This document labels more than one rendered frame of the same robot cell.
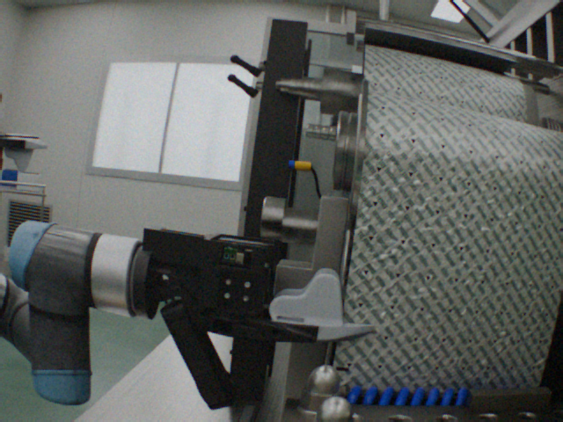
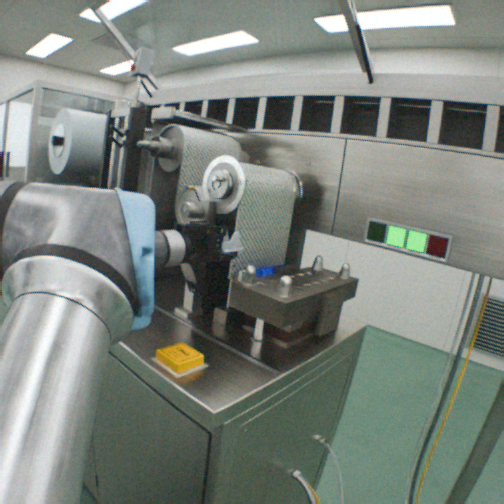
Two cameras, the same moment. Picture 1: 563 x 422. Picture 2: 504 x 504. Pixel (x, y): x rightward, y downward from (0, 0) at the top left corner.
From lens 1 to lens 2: 0.65 m
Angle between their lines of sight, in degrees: 56
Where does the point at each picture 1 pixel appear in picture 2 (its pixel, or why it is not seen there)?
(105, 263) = (175, 245)
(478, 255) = (268, 219)
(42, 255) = not seen: hidden behind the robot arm
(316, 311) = (234, 245)
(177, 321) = (195, 261)
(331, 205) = (211, 204)
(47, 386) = (141, 321)
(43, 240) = not seen: hidden behind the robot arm
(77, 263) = (163, 248)
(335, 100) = (164, 152)
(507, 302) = (275, 234)
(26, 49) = not seen: outside the picture
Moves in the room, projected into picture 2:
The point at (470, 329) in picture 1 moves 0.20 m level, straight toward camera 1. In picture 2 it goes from (265, 245) to (319, 264)
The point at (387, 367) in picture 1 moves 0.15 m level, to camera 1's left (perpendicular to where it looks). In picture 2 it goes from (245, 262) to (205, 269)
